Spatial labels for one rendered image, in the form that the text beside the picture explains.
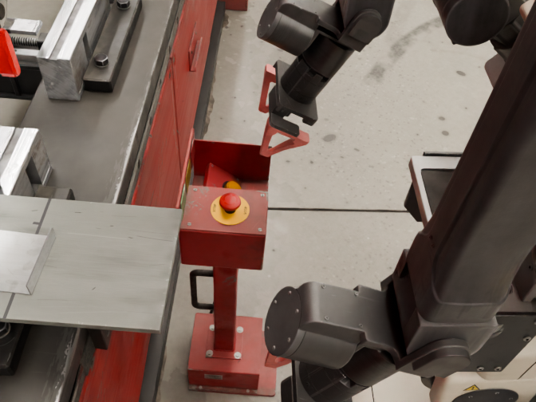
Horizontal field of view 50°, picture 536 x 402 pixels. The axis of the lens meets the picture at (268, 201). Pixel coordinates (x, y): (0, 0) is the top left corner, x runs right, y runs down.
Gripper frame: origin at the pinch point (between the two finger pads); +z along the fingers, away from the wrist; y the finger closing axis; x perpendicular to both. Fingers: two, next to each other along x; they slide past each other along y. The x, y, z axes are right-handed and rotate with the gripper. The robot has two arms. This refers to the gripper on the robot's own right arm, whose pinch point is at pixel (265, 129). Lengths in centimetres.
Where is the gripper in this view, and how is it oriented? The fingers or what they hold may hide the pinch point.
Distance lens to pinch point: 89.2
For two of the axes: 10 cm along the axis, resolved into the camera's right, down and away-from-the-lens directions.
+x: 8.6, 3.0, 4.1
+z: -5.1, 5.5, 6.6
